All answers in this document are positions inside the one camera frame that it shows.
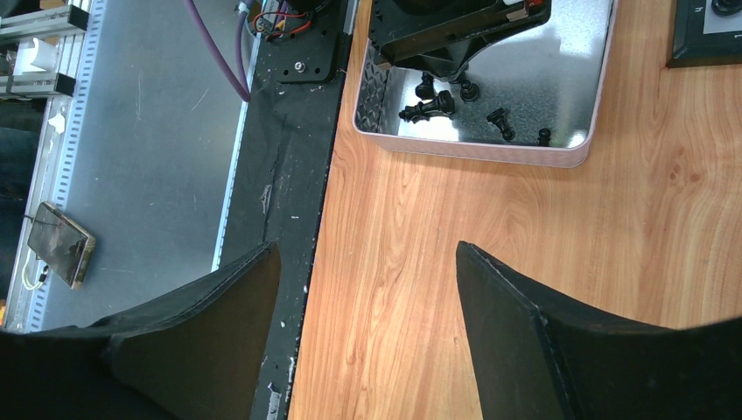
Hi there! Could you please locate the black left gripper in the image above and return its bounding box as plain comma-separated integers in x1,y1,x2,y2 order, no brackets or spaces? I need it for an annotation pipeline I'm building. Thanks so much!
368,0,552,81

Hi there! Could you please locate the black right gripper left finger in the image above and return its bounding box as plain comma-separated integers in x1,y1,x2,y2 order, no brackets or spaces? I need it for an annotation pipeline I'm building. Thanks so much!
1,242,281,419

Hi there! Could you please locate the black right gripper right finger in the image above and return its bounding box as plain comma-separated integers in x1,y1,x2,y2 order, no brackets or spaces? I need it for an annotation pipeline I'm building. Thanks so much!
456,241,741,419

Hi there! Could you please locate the black chess piece in tray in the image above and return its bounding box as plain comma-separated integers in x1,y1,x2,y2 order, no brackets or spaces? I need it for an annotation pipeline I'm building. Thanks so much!
398,90,456,123
415,72,436,101
486,108,515,143

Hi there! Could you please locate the silver metal tray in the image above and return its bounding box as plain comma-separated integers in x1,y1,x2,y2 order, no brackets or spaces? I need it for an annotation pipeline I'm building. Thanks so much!
352,1,618,168

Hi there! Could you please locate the black pawn in tray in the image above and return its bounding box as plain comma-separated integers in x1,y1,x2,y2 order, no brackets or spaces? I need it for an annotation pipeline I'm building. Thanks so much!
537,128,551,147

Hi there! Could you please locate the smartphone on bench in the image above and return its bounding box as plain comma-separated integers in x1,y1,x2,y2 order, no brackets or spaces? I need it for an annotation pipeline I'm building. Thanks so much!
27,201,96,289

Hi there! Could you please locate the black and white chessboard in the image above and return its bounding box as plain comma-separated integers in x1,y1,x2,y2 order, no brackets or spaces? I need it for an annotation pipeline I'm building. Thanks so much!
667,0,741,68

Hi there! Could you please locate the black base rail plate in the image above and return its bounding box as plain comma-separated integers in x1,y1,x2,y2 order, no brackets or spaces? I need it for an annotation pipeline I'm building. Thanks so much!
220,1,357,419

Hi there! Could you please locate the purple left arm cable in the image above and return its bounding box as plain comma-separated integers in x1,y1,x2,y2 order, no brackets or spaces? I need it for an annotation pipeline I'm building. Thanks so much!
184,0,256,104

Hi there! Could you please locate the aluminium frame rail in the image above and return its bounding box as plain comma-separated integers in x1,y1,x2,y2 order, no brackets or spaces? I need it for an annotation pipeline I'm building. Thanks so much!
1,1,108,333

